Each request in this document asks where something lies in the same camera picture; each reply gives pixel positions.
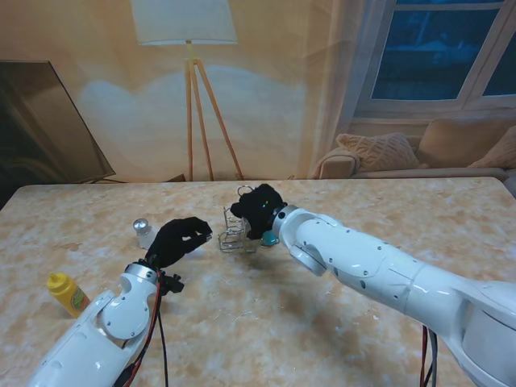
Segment clear salt shaker silver cap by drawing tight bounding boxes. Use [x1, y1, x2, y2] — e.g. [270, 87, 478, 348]
[132, 218, 156, 250]

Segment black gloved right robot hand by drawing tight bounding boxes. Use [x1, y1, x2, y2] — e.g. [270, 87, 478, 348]
[230, 183, 288, 240]

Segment chrome wire condiment rack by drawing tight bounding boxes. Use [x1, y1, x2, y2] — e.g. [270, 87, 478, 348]
[217, 185, 268, 254]

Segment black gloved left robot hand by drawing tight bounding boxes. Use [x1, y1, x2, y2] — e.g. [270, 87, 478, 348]
[144, 216, 214, 269]

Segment red and grey right arm cables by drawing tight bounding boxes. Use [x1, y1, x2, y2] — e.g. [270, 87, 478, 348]
[418, 324, 439, 387]

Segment red and black left arm cables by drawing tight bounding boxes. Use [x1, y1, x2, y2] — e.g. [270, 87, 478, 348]
[116, 269, 170, 387]

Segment yellow mustard squeeze bottle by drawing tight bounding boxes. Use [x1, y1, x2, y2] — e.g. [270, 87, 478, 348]
[46, 273, 90, 318]

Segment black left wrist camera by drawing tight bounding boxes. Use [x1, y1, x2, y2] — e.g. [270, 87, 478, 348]
[159, 273, 185, 296]

